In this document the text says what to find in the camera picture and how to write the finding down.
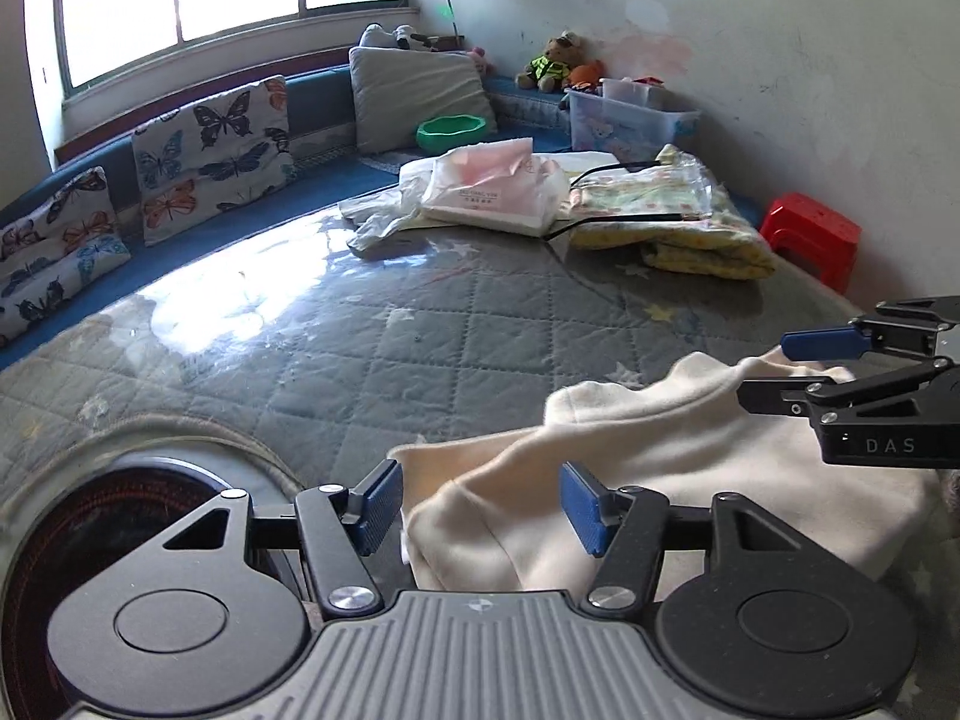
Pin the red plastic stool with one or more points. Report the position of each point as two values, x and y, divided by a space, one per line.
811 235

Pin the clear plastic storage box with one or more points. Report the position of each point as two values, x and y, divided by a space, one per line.
631 120

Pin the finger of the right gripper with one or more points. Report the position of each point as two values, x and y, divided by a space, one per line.
908 393
915 328

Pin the pink white bagged clothes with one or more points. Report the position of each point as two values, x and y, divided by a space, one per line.
504 186

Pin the yellow floral folded blanket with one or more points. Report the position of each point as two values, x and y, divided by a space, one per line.
675 212

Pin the orange plush toy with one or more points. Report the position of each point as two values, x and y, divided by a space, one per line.
586 78

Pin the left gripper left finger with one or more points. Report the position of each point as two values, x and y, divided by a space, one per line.
338 527

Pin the butterfly cushion near window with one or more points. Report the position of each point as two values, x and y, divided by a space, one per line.
212 157

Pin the blue sofa bench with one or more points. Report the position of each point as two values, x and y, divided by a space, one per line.
328 170

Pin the grey quilted star mat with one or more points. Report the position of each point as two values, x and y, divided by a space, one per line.
314 364

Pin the teddy bear plush toy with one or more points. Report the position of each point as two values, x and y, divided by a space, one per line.
549 72

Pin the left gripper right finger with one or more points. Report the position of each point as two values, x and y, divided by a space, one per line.
623 529

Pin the green plastic bowl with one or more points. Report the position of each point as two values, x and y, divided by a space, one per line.
439 134

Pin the cream white sweater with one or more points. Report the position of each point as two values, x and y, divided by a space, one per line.
484 514

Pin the grey plain pillow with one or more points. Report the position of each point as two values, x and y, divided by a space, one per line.
396 90

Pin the butterfly cushion near doorway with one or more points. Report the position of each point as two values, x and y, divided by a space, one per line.
57 250

